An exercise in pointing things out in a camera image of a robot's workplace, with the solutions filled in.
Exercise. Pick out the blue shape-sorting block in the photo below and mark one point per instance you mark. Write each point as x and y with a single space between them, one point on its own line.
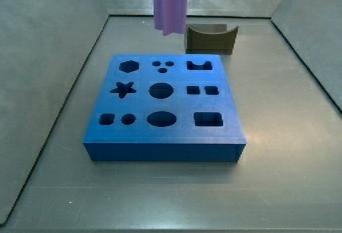
164 109

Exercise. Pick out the dark olive curved holder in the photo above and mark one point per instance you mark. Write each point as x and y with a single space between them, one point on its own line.
210 39

